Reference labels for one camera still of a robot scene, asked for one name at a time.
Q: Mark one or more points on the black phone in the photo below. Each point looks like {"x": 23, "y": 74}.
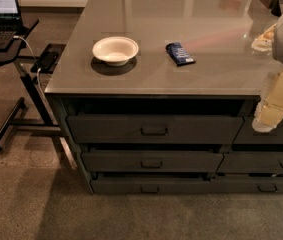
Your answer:
{"x": 46, "y": 60}

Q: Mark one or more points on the blue snack packet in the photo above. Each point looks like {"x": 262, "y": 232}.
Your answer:
{"x": 178, "y": 54}

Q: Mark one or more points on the grey drawer cabinet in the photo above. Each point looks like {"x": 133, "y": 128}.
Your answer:
{"x": 173, "y": 96}

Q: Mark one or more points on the white bowl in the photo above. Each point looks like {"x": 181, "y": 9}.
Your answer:
{"x": 115, "y": 51}

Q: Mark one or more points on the grey drawer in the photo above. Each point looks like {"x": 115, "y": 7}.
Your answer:
{"x": 150, "y": 185}
{"x": 247, "y": 135}
{"x": 154, "y": 129}
{"x": 151, "y": 161}
{"x": 252, "y": 162}
{"x": 267, "y": 185}

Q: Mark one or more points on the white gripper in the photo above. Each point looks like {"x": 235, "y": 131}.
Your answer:
{"x": 269, "y": 115}

